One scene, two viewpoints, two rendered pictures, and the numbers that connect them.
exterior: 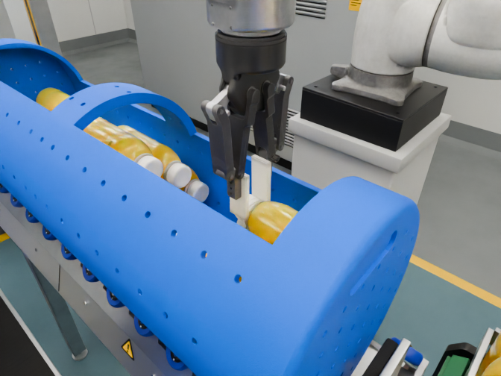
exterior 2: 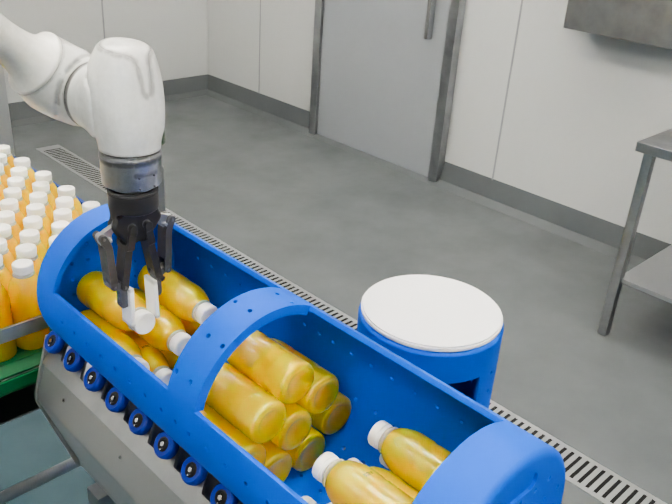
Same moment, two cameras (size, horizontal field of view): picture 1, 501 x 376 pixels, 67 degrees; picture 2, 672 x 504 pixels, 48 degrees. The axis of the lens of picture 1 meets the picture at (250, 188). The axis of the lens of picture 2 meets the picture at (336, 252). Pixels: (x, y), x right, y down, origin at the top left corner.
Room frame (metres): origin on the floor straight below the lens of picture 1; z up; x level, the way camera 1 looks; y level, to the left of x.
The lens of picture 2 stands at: (1.46, 0.35, 1.79)
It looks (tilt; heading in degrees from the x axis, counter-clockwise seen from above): 27 degrees down; 182
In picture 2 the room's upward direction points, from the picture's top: 4 degrees clockwise
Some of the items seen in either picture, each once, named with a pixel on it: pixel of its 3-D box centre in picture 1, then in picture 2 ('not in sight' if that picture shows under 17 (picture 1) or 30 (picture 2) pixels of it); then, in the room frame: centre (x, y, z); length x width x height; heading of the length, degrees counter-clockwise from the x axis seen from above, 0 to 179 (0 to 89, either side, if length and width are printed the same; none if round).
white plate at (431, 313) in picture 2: not in sight; (431, 310); (0.17, 0.50, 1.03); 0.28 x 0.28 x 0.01
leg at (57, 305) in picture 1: (57, 304); not in sight; (0.87, 0.69, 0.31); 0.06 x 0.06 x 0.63; 48
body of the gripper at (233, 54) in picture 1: (250, 71); (134, 212); (0.42, 0.00, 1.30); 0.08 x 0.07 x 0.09; 138
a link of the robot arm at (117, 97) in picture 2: not in sight; (120, 93); (0.41, -0.01, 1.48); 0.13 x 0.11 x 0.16; 54
